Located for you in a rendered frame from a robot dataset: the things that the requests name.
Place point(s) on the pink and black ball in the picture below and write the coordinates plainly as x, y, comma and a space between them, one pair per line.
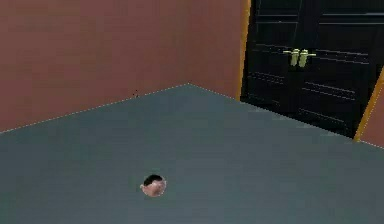
153, 187

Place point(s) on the black room door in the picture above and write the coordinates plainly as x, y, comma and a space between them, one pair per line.
313, 83

